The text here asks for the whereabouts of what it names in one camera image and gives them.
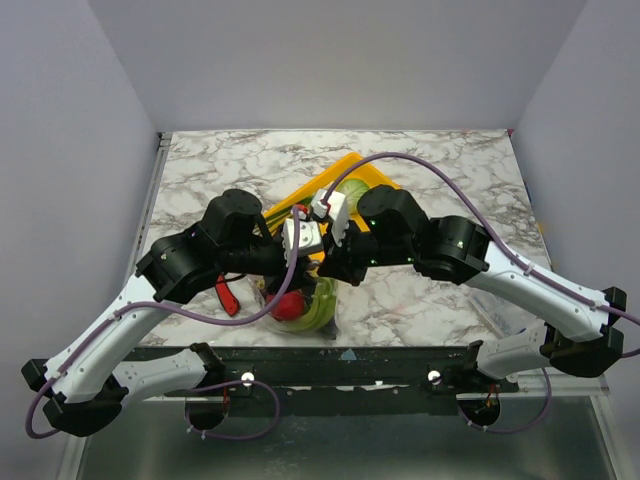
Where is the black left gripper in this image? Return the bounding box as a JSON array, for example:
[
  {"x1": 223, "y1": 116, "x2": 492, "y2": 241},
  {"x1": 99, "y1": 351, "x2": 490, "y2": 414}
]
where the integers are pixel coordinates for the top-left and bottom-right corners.
[{"x1": 219, "y1": 232, "x2": 319, "y2": 295}]

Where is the red tomato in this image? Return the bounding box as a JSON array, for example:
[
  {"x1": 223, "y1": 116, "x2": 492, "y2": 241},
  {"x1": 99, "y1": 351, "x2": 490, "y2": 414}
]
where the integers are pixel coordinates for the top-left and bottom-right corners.
[{"x1": 270, "y1": 291, "x2": 306, "y2": 322}]

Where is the clear pink-dotted zip bag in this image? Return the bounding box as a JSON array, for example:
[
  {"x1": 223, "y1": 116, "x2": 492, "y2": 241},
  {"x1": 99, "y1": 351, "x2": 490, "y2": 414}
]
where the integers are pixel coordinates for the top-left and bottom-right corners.
[{"x1": 258, "y1": 273, "x2": 339, "y2": 340}]

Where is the green celery stalk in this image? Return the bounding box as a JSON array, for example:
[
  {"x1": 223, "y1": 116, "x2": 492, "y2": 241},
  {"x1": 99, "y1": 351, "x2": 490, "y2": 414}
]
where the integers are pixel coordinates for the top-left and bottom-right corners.
[{"x1": 283, "y1": 278, "x2": 337, "y2": 333}]

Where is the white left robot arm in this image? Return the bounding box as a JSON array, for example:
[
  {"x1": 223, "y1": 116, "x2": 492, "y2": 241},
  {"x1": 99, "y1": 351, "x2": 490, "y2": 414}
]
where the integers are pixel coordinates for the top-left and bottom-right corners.
[{"x1": 21, "y1": 189, "x2": 322, "y2": 439}]

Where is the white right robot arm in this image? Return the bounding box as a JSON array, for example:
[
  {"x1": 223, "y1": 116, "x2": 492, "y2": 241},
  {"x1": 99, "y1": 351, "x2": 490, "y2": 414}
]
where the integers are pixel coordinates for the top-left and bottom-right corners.
[{"x1": 311, "y1": 185, "x2": 626, "y2": 392}]

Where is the green chive bundle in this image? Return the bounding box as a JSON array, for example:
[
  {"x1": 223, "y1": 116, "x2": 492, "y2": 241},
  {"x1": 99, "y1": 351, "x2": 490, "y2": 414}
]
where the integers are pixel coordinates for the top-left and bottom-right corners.
[{"x1": 252, "y1": 206, "x2": 292, "y2": 237}]

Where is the green cabbage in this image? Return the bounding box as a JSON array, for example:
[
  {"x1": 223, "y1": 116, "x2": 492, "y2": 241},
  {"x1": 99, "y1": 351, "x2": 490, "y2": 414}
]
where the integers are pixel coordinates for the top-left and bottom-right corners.
[{"x1": 338, "y1": 178, "x2": 370, "y2": 215}]

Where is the yellow plastic tray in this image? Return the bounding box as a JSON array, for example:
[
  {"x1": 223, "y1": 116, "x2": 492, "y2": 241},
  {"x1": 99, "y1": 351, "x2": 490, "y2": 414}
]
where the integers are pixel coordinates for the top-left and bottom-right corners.
[{"x1": 262, "y1": 152, "x2": 404, "y2": 261}]

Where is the clear plastic packet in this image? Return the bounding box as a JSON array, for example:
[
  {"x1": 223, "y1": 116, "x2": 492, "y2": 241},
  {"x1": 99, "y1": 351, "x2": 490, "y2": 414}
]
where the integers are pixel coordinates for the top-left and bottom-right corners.
[{"x1": 469, "y1": 292, "x2": 530, "y2": 337}]

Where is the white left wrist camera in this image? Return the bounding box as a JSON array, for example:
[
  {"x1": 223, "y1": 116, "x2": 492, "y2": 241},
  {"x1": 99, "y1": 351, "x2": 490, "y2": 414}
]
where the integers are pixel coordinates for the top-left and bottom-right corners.
[{"x1": 281, "y1": 204, "x2": 323, "y2": 265}]

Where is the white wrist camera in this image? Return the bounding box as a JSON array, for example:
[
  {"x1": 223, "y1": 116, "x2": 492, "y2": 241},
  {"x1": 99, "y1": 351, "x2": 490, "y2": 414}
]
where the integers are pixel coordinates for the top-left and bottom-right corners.
[
  {"x1": 311, "y1": 189, "x2": 350, "y2": 247},
  {"x1": 281, "y1": 204, "x2": 323, "y2": 265}
]

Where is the red black handled tool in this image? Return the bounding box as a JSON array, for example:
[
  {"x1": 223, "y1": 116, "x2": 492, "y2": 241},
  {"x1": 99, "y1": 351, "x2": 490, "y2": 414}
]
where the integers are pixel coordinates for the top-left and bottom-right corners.
[{"x1": 214, "y1": 275, "x2": 240, "y2": 317}]

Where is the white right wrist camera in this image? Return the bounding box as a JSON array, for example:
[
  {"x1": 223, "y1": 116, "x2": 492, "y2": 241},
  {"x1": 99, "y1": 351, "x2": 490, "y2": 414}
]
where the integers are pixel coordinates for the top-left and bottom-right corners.
[{"x1": 311, "y1": 189, "x2": 350, "y2": 247}]

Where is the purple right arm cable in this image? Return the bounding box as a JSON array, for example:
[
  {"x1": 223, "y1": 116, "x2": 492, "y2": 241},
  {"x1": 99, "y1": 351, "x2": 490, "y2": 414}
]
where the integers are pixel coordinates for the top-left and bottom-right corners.
[{"x1": 317, "y1": 152, "x2": 640, "y2": 359}]

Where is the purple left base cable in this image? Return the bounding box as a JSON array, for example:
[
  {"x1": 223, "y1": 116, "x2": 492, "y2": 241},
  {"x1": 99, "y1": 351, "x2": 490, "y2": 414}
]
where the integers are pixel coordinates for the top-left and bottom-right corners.
[{"x1": 184, "y1": 379, "x2": 282, "y2": 442}]

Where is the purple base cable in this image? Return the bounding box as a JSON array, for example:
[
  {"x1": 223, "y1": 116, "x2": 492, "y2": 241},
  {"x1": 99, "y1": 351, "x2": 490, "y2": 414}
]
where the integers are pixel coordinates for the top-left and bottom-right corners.
[
  {"x1": 457, "y1": 369, "x2": 552, "y2": 435},
  {"x1": 184, "y1": 379, "x2": 282, "y2": 442}
]

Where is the black metal base rail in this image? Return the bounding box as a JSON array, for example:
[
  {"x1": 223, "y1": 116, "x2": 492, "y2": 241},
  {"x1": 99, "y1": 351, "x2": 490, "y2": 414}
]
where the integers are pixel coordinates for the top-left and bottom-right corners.
[{"x1": 164, "y1": 342, "x2": 521, "y2": 417}]

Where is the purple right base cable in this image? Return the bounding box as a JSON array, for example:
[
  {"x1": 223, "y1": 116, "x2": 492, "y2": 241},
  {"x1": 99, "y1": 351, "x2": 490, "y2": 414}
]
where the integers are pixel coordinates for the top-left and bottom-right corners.
[{"x1": 457, "y1": 369, "x2": 552, "y2": 435}]

